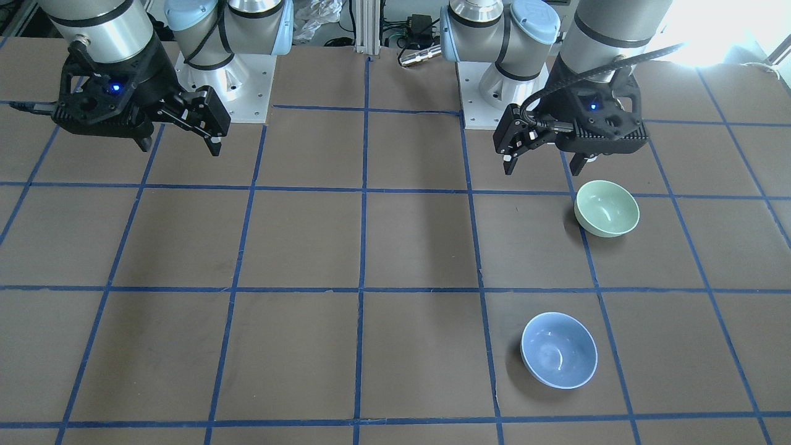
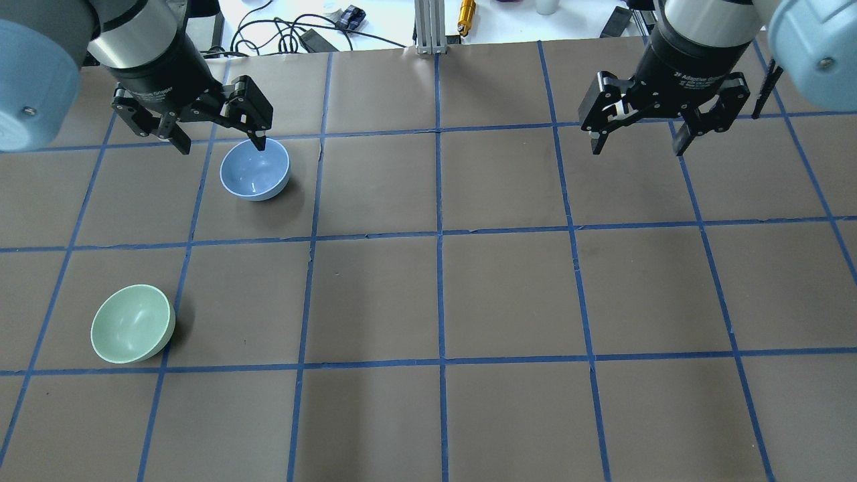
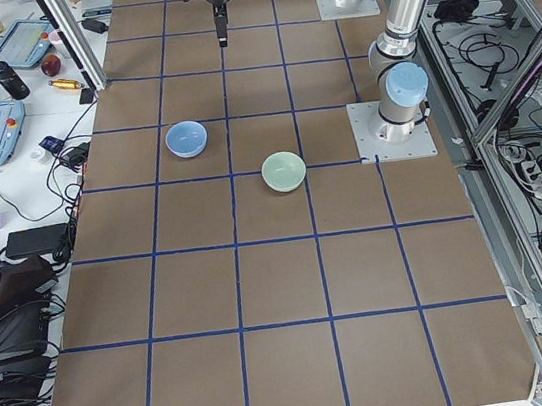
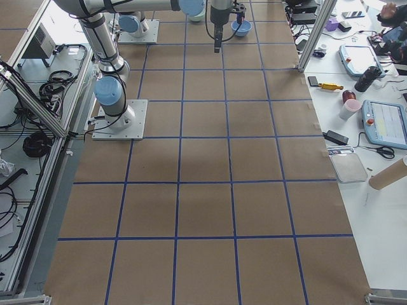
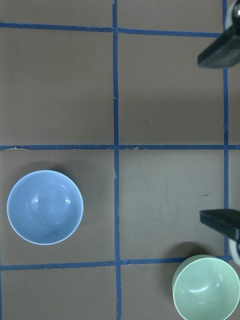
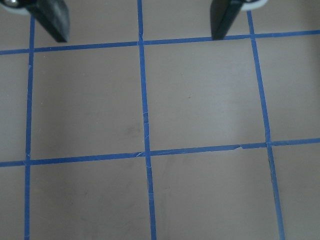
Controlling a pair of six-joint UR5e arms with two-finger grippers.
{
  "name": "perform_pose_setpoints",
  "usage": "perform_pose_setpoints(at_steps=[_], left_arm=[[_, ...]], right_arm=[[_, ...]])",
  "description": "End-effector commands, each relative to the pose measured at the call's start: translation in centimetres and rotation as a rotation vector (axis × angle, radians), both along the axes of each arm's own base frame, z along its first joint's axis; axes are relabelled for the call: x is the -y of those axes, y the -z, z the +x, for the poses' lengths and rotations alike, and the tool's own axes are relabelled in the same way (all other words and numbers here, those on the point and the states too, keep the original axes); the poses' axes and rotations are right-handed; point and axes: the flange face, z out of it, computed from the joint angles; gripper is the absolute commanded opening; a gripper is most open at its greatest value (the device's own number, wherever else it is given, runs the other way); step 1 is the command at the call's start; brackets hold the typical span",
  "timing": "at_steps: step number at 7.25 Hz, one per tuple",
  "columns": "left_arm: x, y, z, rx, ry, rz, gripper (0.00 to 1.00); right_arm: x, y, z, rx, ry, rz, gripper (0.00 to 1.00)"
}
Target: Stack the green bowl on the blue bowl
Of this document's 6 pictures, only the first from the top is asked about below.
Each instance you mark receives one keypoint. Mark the silver metal cylinder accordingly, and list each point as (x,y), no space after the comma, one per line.
(421,55)

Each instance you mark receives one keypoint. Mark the aluminium frame post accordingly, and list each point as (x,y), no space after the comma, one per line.
(367,25)

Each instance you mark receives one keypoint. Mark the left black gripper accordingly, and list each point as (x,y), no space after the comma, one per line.
(561,91)

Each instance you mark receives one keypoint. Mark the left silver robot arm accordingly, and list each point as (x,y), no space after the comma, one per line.
(518,37)

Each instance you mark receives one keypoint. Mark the green bowl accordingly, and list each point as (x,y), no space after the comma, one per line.
(606,209)

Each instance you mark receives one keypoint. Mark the blue bowl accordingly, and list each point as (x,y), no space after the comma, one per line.
(559,351)

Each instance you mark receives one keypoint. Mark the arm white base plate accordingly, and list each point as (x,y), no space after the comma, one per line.
(244,85)
(485,93)

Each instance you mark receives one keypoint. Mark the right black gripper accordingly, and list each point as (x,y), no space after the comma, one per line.
(156,79)

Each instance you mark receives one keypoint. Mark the black power adapter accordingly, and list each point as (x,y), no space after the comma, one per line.
(419,29)

